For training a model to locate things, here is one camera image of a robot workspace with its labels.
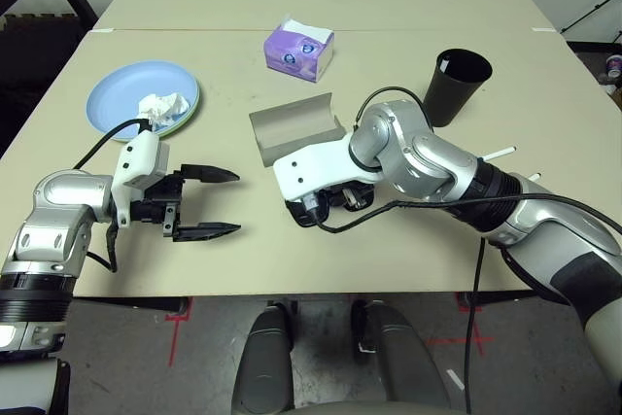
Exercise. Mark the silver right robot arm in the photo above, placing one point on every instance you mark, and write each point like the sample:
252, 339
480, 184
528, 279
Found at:
437, 157

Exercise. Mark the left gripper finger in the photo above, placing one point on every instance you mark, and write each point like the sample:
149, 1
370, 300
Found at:
209, 231
209, 173

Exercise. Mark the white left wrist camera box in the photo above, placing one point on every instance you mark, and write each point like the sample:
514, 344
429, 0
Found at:
141, 157

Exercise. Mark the red floor tape cross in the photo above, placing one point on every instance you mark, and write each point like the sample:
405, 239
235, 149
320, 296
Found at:
478, 338
174, 339

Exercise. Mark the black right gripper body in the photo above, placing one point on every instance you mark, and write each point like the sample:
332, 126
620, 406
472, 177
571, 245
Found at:
352, 196

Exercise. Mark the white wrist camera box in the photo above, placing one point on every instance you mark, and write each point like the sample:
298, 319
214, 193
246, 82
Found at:
141, 157
311, 167

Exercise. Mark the grey left robot leg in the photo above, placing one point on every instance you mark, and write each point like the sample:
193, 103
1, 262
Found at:
265, 361

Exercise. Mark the white floor tape strip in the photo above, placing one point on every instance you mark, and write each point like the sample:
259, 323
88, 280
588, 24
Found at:
457, 380

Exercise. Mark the black tripod stand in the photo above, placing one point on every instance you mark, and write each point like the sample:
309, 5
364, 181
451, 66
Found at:
593, 14

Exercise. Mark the blue plate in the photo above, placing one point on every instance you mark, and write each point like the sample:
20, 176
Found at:
116, 94

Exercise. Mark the grey right robot leg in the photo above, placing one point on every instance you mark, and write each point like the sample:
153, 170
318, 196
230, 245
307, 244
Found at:
403, 361

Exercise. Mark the purple tissue pack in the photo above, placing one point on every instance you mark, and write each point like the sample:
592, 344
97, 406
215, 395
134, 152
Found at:
291, 48

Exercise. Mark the white tissue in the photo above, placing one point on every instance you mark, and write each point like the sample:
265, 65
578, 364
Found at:
162, 106

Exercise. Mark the white tape piece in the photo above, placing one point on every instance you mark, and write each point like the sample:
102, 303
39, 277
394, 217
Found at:
102, 30
543, 29

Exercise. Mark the green plate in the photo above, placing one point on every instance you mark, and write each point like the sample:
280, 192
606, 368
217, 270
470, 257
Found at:
187, 127

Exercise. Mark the grey glasses case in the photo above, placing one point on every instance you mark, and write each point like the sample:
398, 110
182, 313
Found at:
291, 123

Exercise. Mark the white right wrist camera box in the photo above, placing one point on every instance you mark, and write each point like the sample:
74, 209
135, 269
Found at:
311, 167

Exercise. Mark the purple and white paper cup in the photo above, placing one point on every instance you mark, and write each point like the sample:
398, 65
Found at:
615, 65

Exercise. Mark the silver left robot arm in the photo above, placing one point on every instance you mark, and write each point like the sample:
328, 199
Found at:
63, 196

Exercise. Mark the white marker with blue cap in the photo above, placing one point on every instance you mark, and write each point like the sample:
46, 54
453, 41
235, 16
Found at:
500, 152

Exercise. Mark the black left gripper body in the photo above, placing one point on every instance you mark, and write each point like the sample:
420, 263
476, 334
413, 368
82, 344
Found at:
155, 201

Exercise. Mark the black cup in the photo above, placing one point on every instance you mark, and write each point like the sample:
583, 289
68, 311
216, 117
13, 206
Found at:
452, 99

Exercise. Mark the black foam floor mat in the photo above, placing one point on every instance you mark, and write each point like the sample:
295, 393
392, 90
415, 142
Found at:
39, 55

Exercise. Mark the white marker with black cap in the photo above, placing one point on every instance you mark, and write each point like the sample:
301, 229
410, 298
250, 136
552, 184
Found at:
534, 177

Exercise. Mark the grey robot leg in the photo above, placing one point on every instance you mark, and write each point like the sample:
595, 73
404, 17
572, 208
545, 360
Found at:
403, 361
265, 361

